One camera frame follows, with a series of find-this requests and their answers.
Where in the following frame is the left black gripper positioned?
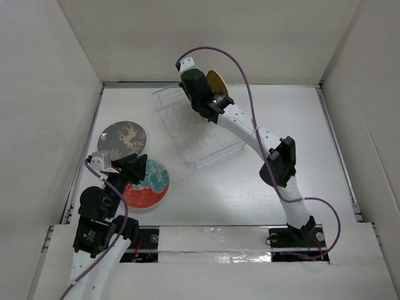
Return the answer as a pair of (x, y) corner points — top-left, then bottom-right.
(104, 152), (146, 216)

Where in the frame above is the yellow woven bamboo plate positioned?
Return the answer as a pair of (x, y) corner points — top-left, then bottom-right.
(206, 70), (229, 96)

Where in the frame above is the red and teal plate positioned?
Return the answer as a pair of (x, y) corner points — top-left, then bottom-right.
(124, 159), (170, 209)

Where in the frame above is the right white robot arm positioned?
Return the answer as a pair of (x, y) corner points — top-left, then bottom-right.
(179, 68), (316, 248)

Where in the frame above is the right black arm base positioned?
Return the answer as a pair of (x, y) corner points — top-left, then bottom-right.
(264, 220), (329, 263)

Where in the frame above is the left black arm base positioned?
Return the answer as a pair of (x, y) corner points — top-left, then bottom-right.
(120, 227), (159, 263)

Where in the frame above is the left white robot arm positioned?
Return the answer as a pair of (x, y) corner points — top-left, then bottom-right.
(61, 151), (148, 299)

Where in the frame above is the grey deer pattern plate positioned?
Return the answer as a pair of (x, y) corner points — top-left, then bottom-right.
(97, 121), (147, 161)

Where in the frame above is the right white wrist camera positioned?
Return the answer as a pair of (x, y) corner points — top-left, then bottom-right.
(176, 56), (197, 73)

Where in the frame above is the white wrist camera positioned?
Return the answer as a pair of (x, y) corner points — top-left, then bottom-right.
(176, 56), (197, 73)
(86, 151), (111, 172)

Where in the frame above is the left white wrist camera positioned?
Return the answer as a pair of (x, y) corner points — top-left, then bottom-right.
(86, 151), (111, 172)

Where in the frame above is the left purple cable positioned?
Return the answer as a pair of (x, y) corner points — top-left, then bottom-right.
(61, 161), (129, 300)

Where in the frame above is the purple cable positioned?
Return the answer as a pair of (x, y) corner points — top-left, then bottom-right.
(176, 46), (341, 260)
(61, 161), (129, 300)

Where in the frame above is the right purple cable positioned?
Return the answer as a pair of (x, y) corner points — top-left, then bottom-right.
(176, 46), (341, 260)

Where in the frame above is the white wire dish rack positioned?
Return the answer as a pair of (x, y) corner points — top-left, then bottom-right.
(152, 84), (245, 172)

